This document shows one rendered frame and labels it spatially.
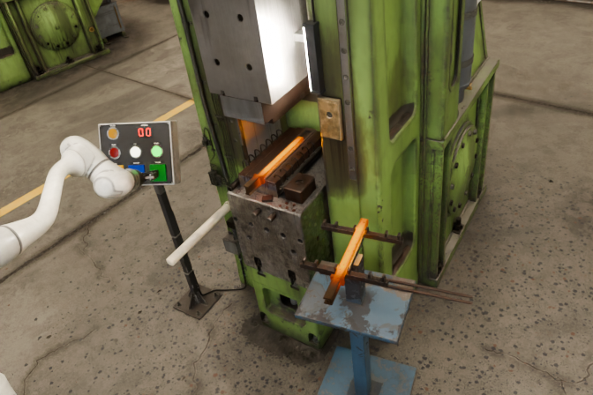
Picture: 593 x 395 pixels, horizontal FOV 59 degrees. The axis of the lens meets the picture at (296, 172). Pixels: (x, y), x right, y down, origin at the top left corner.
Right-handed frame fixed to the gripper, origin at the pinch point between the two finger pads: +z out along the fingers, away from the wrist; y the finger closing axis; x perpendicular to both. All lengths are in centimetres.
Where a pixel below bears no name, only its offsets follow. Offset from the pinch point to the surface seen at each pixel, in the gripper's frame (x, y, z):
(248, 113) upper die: 24, 47, -14
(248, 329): -90, 24, 51
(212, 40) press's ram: 50, 38, -24
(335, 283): -34, 81, -42
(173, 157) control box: 6.5, 7.0, 6.1
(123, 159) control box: 6.5, -15.8, 5.2
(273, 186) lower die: -7, 52, 1
